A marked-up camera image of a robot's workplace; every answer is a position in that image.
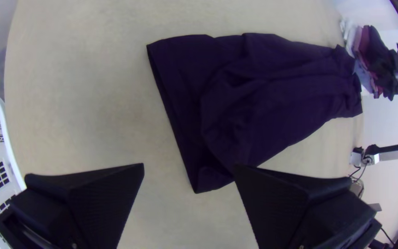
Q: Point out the black t-shirt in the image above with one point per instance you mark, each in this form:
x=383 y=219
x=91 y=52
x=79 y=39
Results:
x=254 y=103

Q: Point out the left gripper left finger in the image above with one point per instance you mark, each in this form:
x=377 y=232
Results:
x=92 y=207

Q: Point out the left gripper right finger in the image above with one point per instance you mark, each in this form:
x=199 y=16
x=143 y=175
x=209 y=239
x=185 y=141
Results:
x=289 y=211

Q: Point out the pile of folded clothes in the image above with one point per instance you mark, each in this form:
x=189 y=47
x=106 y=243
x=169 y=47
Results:
x=371 y=55

